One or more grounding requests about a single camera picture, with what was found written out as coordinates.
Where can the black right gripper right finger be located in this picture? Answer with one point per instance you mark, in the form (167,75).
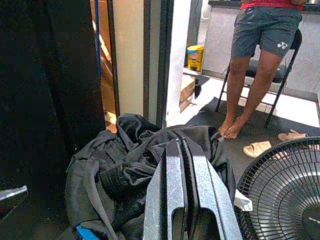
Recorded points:
(207,190)

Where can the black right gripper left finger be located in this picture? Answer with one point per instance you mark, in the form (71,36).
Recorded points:
(172,180)

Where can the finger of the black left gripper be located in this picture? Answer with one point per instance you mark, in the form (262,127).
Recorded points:
(12,193)

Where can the black garment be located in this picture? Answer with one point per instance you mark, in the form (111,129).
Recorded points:
(120,175)

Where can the beige slipper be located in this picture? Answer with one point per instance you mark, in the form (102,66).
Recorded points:
(257,148)
(291,136)

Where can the dark grey floor mat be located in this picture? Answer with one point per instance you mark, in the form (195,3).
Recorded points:
(207,120)

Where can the brown cardboard box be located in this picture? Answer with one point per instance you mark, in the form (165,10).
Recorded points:
(187,90)

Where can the black standing fan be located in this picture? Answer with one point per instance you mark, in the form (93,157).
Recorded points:
(311,220)

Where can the yellow pedal bin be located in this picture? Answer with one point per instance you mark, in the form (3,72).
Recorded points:
(195,60)

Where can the tall black cabinet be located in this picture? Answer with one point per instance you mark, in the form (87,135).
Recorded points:
(50,75)

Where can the dark framed white door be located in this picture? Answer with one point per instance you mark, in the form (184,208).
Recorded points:
(130,62)

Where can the black folding chair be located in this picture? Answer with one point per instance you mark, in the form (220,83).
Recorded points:
(281,76)

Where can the white counter cabinet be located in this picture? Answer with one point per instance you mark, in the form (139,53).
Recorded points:
(217,45)

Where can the blue mop pole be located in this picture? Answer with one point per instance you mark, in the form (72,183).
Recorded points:
(97,37)

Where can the person in grey shorts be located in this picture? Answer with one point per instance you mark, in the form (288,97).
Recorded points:
(265,32)

